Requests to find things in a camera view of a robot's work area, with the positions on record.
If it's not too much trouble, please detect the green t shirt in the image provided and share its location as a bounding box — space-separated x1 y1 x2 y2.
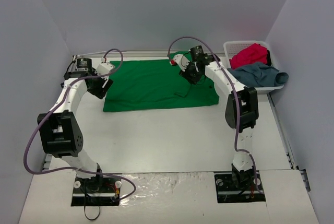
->
103 60 219 112

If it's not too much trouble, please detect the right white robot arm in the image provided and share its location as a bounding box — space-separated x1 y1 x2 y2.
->
171 45 259 189

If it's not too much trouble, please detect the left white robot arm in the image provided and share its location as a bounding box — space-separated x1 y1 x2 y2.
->
39 57 115 192

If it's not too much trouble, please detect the white perforated plastic basket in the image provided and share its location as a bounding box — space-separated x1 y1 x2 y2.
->
223 40 284 94

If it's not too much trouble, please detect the grey-blue t shirt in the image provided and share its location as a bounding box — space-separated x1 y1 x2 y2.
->
228 62 289 87

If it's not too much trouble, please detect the pink-red t shirt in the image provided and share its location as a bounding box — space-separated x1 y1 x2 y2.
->
230 43 268 69

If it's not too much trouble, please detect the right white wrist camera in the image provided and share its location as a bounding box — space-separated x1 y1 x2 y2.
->
170 54 190 72

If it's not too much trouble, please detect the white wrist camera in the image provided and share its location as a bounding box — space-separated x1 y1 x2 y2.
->
170 54 190 72
95 63 115 75

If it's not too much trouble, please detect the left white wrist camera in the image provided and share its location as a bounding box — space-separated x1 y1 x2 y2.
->
95 63 115 75

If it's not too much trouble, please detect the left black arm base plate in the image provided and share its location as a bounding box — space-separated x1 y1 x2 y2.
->
71 175 122 207

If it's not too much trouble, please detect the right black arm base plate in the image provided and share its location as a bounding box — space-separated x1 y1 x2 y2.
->
214 172 266 204

